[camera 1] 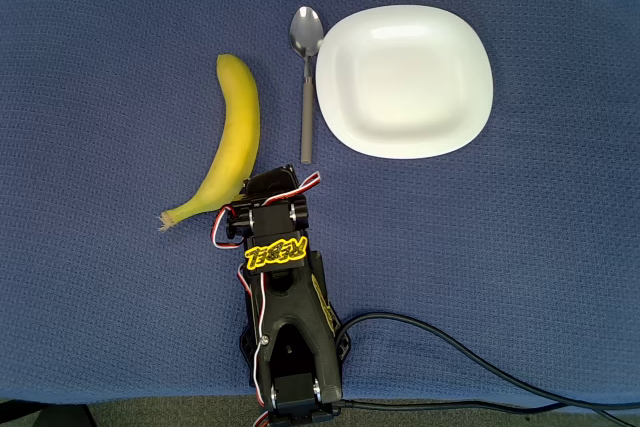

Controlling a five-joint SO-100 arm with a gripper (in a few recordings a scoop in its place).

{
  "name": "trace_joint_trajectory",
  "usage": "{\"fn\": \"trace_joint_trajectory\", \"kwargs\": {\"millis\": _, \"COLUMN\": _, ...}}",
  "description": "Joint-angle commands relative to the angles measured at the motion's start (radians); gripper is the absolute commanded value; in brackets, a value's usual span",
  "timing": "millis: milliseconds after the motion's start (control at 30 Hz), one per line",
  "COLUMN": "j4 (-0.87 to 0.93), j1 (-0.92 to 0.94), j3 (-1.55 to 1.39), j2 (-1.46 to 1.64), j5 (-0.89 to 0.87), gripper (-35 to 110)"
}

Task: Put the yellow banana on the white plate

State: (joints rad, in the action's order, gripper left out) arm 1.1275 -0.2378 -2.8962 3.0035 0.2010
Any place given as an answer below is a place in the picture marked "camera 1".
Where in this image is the yellow banana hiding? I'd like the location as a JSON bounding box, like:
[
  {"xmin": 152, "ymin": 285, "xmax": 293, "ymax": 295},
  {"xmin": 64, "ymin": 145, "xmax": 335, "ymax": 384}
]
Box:
[{"xmin": 158, "ymin": 53, "xmax": 262, "ymax": 233}]

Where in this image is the white square plate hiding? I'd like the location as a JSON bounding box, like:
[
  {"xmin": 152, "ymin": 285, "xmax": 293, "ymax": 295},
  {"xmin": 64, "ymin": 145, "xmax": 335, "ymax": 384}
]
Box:
[{"xmin": 314, "ymin": 4, "xmax": 495, "ymax": 160}]

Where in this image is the blue woven cloth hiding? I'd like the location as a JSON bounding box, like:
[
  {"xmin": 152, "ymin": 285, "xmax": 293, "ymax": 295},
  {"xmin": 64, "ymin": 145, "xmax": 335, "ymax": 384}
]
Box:
[{"xmin": 0, "ymin": 0, "xmax": 640, "ymax": 406}]

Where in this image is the red white black servo wire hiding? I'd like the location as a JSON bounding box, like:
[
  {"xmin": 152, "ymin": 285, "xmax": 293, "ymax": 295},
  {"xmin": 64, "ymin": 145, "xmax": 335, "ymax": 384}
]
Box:
[
  {"xmin": 259, "ymin": 171, "xmax": 322, "ymax": 207},
  {"xmin": 209, "ymin": 206, "xmax": 237, "ymax": 249},
  {"xmin": 236, "ymin": 266, "xmax": 269, "ymax": 408}
]

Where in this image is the metal spoon grey handle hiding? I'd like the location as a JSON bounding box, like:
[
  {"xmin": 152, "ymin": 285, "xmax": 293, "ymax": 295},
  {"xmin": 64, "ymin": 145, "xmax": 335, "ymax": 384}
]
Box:
[{"xmin": 288, "ymin": 5, "xmax": 325, "ymax": 165}]

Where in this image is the black looping cable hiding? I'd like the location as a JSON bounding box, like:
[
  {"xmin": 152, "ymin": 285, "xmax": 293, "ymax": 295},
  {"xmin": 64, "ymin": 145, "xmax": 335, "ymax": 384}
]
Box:
[{"xmin": 337, "ymin": 311, "xmax": 640, "ymax": 408}]

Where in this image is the black straight cable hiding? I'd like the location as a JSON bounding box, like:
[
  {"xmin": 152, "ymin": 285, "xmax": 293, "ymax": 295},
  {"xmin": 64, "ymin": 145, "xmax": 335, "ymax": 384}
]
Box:
[{"xmin": 332, "ymin": 398, "xmax": 636, "ymax": 427}]

